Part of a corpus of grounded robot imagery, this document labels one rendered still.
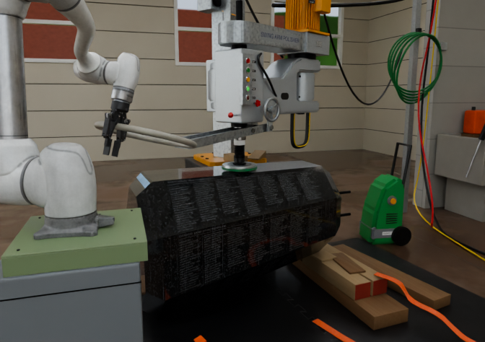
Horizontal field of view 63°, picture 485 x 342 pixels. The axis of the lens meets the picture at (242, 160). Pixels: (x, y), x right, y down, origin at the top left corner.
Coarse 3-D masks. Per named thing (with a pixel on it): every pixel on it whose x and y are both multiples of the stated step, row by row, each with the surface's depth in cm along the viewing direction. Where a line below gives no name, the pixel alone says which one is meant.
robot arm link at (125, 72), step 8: (120, 56) 168; (128, 56) 167; (136, 56) 171; (112, 64) 168; (120, 64) 166; (128, 64) 166; (136, 64) 169; (104, 72) 168; (112, 72) 167; (120, 72) 166; (128, 72) 166; (136, 72) 169; (112, 80) 168; (120, 80) 166; (128, 80) 167; (136, 80) 170; (128, 88) 168
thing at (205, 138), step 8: (224, 128) 238; (240, 128) 233; (248, 128) 238; (256, 128) 243; (264, 128) 249; (272, 128) 249; (184, 136) 215; (192, 136) 220; (200, 136) 224; (208, 136) 213; (216, 136) 218; (224, 136) 223; (232, 136) 228; (240, 136) 233; (200, 144) 210; (208, 144) 214
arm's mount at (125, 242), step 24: (120, 216) 140; (24, 240) 116; (48, 240) 116; (72, 240) 116; (96, 240) 116; (120, 240) 116; (144, 240) 116; (24, 264) 107; (48, 264) 109; (72, 264) 110; (96, 264) 112
